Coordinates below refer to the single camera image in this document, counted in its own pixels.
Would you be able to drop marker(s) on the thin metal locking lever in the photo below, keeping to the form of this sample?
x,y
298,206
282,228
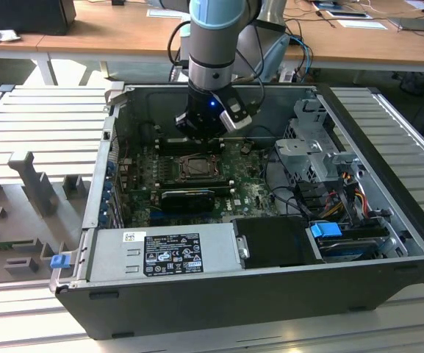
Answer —
x,y
197,179
197,156

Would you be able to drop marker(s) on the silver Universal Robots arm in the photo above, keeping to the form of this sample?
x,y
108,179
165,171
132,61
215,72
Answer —
x,y
211,44

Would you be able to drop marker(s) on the metal CPU socket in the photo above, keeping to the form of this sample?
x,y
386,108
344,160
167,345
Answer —
x,y
216,164

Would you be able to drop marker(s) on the green motherboard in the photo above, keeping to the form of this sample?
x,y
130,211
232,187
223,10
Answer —
x,y
248,184

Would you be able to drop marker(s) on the small graphics card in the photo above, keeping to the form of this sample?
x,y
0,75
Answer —
x,y
186,201

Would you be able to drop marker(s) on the white power adapter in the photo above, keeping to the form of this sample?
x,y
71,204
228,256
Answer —
x,y
287,75

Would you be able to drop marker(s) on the grey metal drive cage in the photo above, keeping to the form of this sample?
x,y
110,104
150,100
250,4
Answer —
x,y
296,147

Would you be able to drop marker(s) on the white paper sheet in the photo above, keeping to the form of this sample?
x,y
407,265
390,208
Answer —
x,y
160,13

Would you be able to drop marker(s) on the wooden office desk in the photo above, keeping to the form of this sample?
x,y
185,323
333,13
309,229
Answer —
x,y
123,33

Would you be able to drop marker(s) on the black plastic shroud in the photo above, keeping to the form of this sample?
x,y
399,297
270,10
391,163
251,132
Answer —
x,y
277,242

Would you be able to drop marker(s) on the grey power supply unit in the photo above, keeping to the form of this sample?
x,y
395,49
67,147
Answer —
x,y
108,257

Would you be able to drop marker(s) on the hard disk in blue carrier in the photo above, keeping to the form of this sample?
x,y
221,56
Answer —
x,y
325,231

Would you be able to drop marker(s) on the flat dark phone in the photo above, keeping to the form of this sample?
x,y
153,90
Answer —
x,y
345,14

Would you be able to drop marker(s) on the white paper with blue border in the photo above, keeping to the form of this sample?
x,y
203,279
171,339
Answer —
x,y
362,24

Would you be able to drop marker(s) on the black open PC case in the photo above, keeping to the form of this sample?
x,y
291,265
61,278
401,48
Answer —
x,y
197,312

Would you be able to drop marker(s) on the grey parts rack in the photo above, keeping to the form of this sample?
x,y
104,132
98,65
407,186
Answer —
x,y
31,220

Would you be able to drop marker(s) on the blue case latch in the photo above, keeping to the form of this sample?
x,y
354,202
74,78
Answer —
x,y
59,262

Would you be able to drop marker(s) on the black computer box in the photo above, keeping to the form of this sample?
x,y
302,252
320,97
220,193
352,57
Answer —
x,y
24,16

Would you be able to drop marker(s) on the dark grey notebook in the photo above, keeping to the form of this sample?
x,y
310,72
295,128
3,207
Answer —
x,y
417,24

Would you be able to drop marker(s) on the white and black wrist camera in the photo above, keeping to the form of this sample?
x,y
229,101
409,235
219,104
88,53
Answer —
x,y
235,117

